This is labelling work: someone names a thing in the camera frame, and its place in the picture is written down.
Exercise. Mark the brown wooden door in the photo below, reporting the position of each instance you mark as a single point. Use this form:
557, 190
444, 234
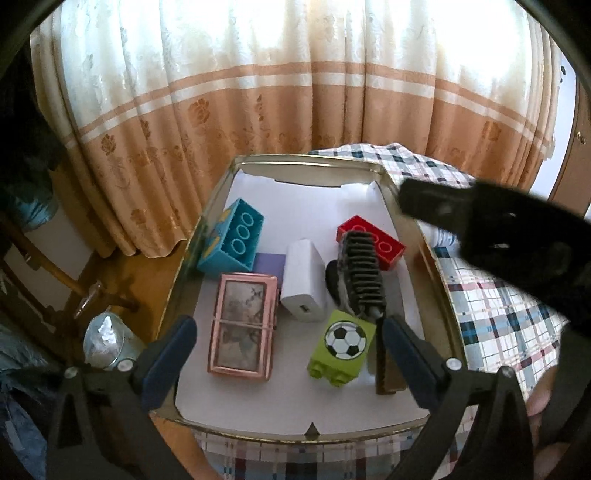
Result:
572, 189

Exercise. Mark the green football toy brick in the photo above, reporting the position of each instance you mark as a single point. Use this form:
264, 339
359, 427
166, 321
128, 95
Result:
342, 349

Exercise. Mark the purple block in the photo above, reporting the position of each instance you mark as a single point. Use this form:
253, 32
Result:
270, 264

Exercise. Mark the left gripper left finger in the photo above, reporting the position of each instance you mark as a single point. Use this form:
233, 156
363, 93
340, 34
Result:
100, 425

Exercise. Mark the white paper tray liner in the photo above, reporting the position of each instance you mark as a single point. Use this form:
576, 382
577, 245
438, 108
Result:
291, 401

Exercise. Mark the white charger cube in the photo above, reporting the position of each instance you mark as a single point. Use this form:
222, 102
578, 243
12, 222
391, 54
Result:
303, 293

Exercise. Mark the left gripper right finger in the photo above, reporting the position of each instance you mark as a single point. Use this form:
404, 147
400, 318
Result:
499, 445

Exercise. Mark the cream and orange curtain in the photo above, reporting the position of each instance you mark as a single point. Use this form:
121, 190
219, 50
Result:
153, 99

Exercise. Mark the teal toy brick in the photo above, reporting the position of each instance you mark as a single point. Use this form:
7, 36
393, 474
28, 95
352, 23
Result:
231, 247

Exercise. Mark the dark brown wooden block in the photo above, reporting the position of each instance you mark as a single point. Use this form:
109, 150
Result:
389, 379

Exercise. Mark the gold metal tray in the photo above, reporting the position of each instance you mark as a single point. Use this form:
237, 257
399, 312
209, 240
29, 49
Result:
427, 303

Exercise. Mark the red toy brick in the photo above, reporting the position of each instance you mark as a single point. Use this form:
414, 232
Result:
389, 250

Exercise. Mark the plaid tablecloth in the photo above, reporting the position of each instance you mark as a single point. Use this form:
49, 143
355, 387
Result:
500, 325

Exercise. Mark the clear plastic bag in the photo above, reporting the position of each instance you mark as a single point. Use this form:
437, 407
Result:
108, 340

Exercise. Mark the black ribbed brush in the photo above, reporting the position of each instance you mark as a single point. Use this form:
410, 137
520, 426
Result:
354, 279

